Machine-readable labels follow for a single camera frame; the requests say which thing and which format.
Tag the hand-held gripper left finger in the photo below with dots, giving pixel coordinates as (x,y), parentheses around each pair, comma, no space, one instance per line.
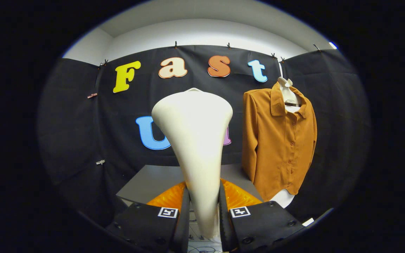
(185,225)

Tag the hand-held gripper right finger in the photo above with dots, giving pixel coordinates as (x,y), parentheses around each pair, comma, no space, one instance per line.
(223,225)

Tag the white garment steamer head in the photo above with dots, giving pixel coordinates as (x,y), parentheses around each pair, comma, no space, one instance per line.
(197,147)

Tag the orange button shirt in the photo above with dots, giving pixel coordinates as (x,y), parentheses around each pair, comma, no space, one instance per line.
(276,151)

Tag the white clothes hanger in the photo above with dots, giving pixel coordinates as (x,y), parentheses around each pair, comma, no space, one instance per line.
(288,95)

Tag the grey cabinet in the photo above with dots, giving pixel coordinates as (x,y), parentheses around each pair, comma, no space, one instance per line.
(153,179)

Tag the white board under shirt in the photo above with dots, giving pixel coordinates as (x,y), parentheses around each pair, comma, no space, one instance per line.
(283,199)

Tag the white rectangular object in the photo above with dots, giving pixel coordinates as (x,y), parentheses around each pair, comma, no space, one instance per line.
(308,221)

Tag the black backdrop cloth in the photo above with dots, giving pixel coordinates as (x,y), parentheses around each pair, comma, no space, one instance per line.
(118,133)

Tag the pink clip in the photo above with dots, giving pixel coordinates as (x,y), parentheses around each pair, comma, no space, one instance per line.
(92,95)

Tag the row of black clips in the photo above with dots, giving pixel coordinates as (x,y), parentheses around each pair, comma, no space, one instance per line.
(175,44)

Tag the small ceiling light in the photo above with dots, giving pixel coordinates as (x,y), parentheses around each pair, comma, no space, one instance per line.
(333,45)

